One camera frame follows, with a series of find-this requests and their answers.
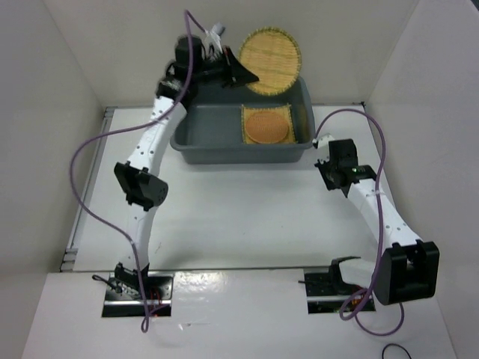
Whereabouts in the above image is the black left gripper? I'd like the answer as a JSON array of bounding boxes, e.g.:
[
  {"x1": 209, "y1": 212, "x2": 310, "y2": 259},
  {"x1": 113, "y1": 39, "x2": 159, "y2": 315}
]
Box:
[{"x1": 198, "y1": 55, "x2": 260, "y2": 98}]

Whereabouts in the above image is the round yellow bamboo plate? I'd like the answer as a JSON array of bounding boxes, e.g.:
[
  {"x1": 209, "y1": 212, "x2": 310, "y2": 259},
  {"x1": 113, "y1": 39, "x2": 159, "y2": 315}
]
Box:
[{"x1": 239, "y1": 27, "x2": 302, "y2": 96}]

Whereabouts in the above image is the round orange woven plate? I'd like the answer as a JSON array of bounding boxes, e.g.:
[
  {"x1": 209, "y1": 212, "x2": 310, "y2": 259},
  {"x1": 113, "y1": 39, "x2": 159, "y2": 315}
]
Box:
[{"x1": 244, "y1": 111, "x2": 289, "y2": 144}]

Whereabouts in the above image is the square woven bamboo tray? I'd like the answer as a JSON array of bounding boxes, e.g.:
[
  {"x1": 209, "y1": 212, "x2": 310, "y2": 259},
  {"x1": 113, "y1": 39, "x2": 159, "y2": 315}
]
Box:
[{"x1": 241, "y1": 104, "x2": 296, "y2": 144}]

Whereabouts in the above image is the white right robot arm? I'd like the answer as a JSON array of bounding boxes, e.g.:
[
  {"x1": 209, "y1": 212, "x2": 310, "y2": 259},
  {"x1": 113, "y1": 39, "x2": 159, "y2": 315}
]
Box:
[{"x1": 313, "y1": 135, "x2": 439, "y2": 305}]

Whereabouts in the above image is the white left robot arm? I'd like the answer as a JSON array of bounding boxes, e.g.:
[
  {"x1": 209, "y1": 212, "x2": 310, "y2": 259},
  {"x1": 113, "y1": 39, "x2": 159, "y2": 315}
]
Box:
[{"x1": 114, "y1": 36, "x2": 259, "y2": 299}]

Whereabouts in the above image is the grey plastic bin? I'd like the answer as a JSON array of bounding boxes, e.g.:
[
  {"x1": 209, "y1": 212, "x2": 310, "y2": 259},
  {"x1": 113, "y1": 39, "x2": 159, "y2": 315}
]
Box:
[{"x1": 170, "y1": 78, "x2": 315, "y2": 165}]

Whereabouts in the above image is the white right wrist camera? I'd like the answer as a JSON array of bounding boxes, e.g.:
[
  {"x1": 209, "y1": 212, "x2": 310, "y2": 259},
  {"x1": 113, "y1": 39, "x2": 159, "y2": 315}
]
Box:
[{"x1": 311, "y1": 133, "x2": 335, "y2": 150}]

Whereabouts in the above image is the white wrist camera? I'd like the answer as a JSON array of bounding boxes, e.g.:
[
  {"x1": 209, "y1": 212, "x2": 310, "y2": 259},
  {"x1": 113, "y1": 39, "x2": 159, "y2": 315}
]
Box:
[
  {"x1": 204, "y1": 22, "x2": 225, "y2": 55},
  {"x1": 311, "y1": 133, "x2": 335, "y2": 150}
]

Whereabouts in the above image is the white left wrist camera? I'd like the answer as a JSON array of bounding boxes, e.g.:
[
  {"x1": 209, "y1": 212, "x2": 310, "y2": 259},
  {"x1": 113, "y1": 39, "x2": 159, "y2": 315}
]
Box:
[{"x1": 204, "y1": 22, "x2": 225, "y2": 55}]

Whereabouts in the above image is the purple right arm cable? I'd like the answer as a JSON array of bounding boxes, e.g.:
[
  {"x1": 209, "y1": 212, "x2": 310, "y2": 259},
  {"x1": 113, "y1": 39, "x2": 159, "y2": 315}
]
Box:
[{"x1": 316, "y1": 108, "x2": 406, "y2": 336}]

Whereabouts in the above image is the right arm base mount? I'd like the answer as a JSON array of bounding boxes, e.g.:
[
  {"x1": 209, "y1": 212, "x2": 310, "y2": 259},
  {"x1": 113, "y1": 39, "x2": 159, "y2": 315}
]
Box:
[{"x1": 298, "y1": 266, "x2": 361, "y2": 314}]

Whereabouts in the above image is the thin black cable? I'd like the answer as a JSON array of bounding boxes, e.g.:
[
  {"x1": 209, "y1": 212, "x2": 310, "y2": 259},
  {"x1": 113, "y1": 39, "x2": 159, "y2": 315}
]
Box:
[{"x1": 381, "y1": 343, "x2": 412, "y2": 359}]

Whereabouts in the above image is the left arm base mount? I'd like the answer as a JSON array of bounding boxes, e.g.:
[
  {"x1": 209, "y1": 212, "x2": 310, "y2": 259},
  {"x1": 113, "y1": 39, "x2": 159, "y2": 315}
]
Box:
[{"x1": 91, "y1": 271, "x2": 174, "y2": 318}]

